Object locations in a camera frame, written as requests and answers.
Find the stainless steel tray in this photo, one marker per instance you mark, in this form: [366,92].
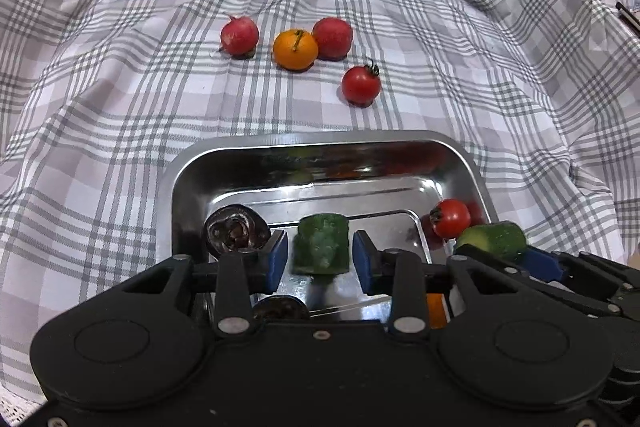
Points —
[384,182]

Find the red tomato without stem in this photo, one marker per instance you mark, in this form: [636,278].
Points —
[450,218]

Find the dark mangosteen front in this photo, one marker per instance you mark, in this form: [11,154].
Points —
[235,229]

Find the red tomato with stem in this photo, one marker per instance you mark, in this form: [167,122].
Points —
[361,85]

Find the small pink radish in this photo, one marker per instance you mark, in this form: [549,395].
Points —
[240,36]

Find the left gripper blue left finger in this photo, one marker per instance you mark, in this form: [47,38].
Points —
[243,274]

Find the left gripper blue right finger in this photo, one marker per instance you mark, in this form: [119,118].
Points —
[398,274]

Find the large red radish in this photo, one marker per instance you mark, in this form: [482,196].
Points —
[334,38]

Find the black tablet edge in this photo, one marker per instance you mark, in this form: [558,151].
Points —
[628,18]

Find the cucumber piece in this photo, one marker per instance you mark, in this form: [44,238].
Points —
[504,239]
[321,245]

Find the plaid grey white cloth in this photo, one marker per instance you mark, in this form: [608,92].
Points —
[97,96]

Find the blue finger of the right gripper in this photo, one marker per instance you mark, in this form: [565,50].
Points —
[470,256]
[542,265]

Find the orange mandarin with stem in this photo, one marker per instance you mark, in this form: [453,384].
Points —
[295,50]

